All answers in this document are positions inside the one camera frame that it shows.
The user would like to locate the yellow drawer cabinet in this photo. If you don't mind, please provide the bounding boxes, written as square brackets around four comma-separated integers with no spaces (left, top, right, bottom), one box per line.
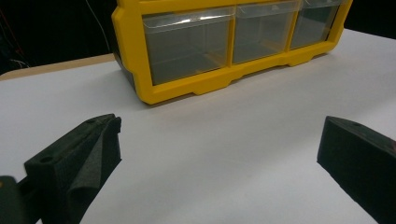
[111,0,354,105]

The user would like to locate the clear plastic drawer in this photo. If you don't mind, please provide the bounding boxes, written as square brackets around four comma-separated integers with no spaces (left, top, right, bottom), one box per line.
[232,0,302,65]
[290,0,344,50]
[142,6,235,87]

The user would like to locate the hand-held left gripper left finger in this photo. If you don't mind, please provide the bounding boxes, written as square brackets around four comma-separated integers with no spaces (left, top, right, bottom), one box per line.
[23,113,122,224]

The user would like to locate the white cable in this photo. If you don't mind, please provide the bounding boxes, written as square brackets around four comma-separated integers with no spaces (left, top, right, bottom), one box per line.
[85,0,112,53]

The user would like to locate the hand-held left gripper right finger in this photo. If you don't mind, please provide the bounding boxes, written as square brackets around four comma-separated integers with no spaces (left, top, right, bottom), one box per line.
[317,116,396,224]

